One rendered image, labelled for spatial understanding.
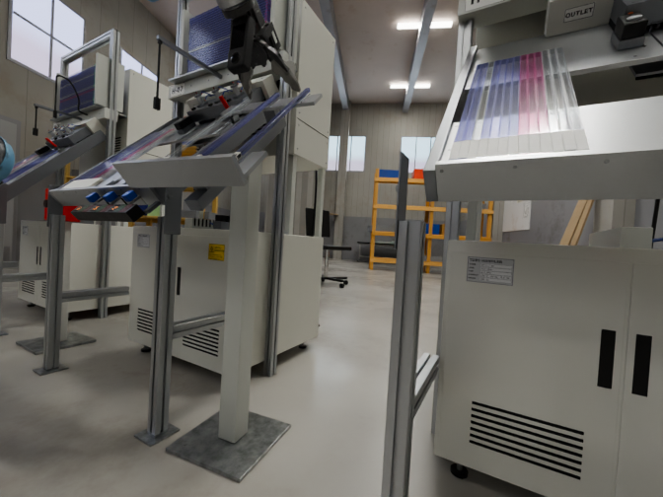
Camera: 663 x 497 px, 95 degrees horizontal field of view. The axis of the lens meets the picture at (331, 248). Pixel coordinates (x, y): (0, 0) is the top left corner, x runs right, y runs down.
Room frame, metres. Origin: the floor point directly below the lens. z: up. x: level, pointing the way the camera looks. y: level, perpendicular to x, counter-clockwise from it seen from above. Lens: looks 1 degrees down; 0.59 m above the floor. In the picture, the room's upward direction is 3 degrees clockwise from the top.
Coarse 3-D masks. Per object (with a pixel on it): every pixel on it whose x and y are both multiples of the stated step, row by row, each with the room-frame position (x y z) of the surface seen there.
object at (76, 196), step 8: (120, 184) 0.94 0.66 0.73; (56, 192) 1.16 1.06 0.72; (64, 192) 1.13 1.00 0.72; (72, 192) 1.11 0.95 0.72; (80, 192) 1.08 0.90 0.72; (88, 192) 1.05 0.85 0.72; (104, 192) 1.01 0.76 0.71; (120, 192) 0.96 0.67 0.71; (136, 192) 0.92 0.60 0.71; (144, 192) 0.90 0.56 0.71; (152, 192) 0.88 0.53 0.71; (64, 200) 1.19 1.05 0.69; (72, 200) 1.16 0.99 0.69; (80, 200) 1.13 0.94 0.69; (104, 200) 1.05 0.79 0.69; (120, 200) 1.00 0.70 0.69; (144, 200) 0.94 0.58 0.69; (152, 200) 0.92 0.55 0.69
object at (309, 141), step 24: (312, 24) 1.50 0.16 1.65; (312, 48) 1.52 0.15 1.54; (312, 72) 1.53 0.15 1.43; (312, 120) 1.55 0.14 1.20; (240, 144) 1.60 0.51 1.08; (312, 144) 1.56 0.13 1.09; (264, 168) 1.76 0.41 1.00; (288, 168) 1.45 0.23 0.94; (312, 168) 1.69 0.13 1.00; (288, 192) 1.45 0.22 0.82; (288, 216) 1.45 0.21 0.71
